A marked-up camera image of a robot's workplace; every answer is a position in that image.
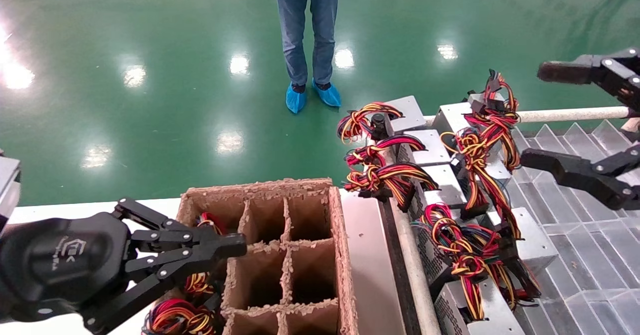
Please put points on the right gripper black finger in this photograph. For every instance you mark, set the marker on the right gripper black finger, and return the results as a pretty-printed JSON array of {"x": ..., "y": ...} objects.
[
  {"x": 565, "y": 71},
  {"x": 565, "y": 170}
]

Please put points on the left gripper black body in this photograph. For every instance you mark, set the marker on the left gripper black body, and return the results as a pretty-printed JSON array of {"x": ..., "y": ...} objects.
[{"x": 60, "y": 262}]

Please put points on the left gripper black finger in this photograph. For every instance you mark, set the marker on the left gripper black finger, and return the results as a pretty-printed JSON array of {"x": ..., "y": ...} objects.
[
  {"x": 170, "y": 235},
  {"x": 165, "y": 270}
]

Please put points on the clear plastic divider tray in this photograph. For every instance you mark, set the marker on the clear plastic divider tray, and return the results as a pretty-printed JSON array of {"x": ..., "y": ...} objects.
[{"x": 575, "y": 235}]

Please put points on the beige pipe stub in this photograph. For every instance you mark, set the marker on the beige pipe stub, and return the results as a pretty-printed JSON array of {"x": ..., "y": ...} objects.
[{"x": 631, "y": 124}]

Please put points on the brown cardboard divider box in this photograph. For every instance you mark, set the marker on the brown cardboard divider box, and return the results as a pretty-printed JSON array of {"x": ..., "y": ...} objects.
[{"x": 342, "y": 245}]

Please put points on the blue shoe cover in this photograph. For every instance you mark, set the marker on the blue shoe cover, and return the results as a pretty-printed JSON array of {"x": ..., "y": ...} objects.
[
  {"x": 327, "y": 95},
  {"x": 296, "y": 99}
]

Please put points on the black cylindrical plug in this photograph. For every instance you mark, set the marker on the black cylindrical plug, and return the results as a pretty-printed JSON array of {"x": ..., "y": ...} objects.
[{"x": 379, "y": 122}]

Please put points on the silver metal plate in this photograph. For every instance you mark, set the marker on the silver metal plate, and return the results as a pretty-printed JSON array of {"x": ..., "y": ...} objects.
[{"x": 365, "y": 255}]

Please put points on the person in blue jeans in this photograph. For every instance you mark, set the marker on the person in blue jeans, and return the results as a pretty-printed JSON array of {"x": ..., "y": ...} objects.
[{"x": 295, "y": 25}]

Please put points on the long white pipe rail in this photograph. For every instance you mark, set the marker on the long white pipe rail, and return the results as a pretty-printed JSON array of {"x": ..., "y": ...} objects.
[{"x": 565, "y": 114}]

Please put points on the left wrist grey camera box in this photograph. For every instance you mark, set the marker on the left wrist grey camera box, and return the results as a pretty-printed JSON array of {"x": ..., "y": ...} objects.
[{"x": 7, "y": 185}]

